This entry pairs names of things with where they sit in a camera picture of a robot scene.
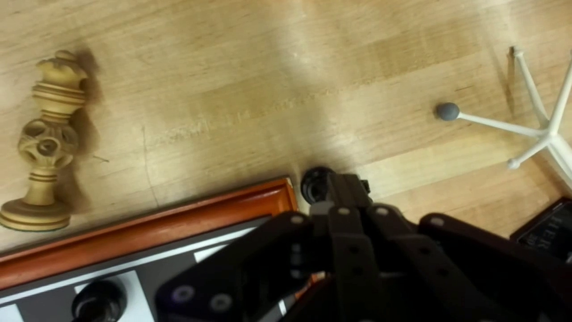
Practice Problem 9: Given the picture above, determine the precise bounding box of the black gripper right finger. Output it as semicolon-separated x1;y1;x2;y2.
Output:
333;173;572;322

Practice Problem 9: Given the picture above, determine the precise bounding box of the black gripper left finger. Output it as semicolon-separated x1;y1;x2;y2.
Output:
154;212;335;322

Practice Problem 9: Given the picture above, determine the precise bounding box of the dark round chess piece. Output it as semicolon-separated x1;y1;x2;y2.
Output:
301;166;333;203

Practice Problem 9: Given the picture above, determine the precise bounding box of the wooden framed chess board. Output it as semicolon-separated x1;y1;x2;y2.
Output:
0;176;297;322

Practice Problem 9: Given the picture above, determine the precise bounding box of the dark piece on board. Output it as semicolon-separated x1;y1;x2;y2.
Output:
72;280;127;322

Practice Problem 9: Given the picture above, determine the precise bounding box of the light wooden chess piece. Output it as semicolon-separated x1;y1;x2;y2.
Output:
0;49;88;232

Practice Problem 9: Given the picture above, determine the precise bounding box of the white toy chair base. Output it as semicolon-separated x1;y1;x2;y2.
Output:
433;46;572;187

